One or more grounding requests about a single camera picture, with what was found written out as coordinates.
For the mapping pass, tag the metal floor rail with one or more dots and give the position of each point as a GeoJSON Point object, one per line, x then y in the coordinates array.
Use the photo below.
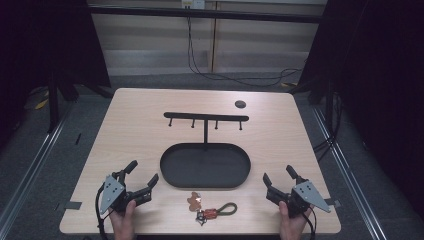
{"type": "Point", "coordinates": [350, 186]}
{"type": "Point", "coordinates": [30, 176]}

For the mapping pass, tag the white wall socket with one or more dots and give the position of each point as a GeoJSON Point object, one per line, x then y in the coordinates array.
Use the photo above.
{"type": "Point", "coordinates": [193, 3]}

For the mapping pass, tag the black floor tape strip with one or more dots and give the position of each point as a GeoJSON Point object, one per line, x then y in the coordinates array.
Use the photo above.
{"type": "Point", "coordinates": [78, 139]}

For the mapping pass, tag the black key rack with tray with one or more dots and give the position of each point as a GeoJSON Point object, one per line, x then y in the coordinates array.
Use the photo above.
{"type": "Point", "coordinates": [205, 166]}

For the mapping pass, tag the black horizontal bar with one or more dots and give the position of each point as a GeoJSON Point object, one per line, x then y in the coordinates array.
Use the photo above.
{"type": "Point", "coordinates": [200, 14]}

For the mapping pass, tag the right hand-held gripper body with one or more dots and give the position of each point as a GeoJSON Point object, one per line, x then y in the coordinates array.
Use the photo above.
{"type": "Point", "coordinates": [300, 198]}

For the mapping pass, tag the dark curtain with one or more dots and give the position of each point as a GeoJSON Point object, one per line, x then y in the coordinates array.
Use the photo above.
{"type": "Point", "coordinates": [376, 83]}
{"type": "Point", "coordinates": [43, 46]}

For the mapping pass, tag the yellow floor tape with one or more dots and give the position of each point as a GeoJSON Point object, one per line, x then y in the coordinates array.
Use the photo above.
{"type": "Point", "coordinates": [41, 104]}

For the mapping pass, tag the black stand leg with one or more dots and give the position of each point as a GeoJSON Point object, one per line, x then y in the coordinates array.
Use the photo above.
{"type": "Point", "coordinates": [53, 103]}

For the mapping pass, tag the grey tape piece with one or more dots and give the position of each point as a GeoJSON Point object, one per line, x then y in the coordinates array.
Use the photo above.
{"type": "Point", "coordinates": [333, 202]}
{"type": "Point", "coordinates": [73, 205]}

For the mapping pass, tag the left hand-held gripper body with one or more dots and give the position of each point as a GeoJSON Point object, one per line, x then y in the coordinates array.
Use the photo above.
{"type": "Point", "coordinates": [113, 193]}

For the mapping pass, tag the black round table grommet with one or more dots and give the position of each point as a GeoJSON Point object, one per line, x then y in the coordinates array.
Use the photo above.
{"type": "Point", "coordinates": [240, 104]}

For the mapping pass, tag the person's left hand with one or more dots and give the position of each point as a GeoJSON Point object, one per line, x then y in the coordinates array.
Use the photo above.
{"type": "Point", "coordinates": [122, 222]}

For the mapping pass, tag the person's right hand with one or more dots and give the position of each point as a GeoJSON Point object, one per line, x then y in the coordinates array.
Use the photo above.
{"type": "Point", "coordinates": [291, 226]}

